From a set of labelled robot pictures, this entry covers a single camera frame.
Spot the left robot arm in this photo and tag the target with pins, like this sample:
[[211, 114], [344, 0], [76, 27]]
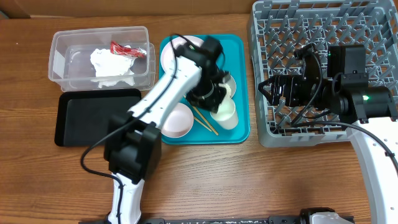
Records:
[[133, 147]]

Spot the grey dishwasher rack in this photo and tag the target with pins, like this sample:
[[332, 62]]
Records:
[[277, 28]]

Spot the white napkin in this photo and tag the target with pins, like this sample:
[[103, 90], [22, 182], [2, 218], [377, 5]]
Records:
[[111, 68]]

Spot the large white plate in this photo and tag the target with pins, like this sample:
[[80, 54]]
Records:
[[167, 60]]

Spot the right wooden chopstick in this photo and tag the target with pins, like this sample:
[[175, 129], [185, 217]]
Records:
[[205, 120]]

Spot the cardboard box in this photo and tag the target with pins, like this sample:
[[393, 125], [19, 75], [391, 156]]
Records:
[[101, 8]]

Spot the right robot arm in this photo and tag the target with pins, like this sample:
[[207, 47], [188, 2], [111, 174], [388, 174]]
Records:
[[344, 98]]

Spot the white cup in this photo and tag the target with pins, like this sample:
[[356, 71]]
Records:
[[226, 116]]

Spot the wooden chopstick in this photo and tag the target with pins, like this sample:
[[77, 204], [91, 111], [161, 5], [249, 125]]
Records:
[[205, 120], [201, 123]]

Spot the cooked white rice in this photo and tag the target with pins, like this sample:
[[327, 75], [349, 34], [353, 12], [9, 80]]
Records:
[[228, 90]]

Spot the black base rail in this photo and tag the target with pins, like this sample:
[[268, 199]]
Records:
[[271, 220]]

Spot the red snack wrapper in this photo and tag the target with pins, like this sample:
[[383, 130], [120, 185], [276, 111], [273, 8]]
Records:
[[117, 49]]

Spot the clear plastic bin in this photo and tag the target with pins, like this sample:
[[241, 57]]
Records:
[[69, 59]]

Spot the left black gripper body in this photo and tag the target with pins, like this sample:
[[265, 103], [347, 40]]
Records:
[[204, 93]]

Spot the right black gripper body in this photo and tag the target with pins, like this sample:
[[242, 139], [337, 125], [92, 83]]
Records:
[[298, 94]]

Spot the teal serving tray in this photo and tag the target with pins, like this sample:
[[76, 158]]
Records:
[[235, 64]]

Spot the grey bowl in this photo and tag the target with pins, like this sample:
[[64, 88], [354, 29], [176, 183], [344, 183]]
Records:
[[230, 81]]

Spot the black plastic tray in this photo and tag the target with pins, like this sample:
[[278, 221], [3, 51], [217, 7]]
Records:
[[83, 116]]

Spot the left wooden chopstick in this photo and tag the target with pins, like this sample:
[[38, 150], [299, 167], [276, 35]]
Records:
[[201, 123]]

